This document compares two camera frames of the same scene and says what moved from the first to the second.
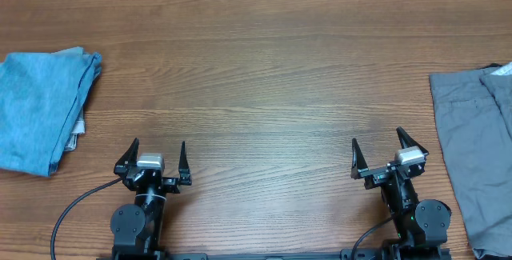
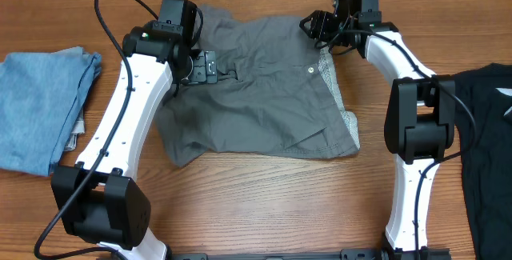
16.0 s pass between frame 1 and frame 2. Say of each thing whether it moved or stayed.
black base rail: stayed
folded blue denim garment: stayed
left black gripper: moved
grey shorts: moved
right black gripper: moved
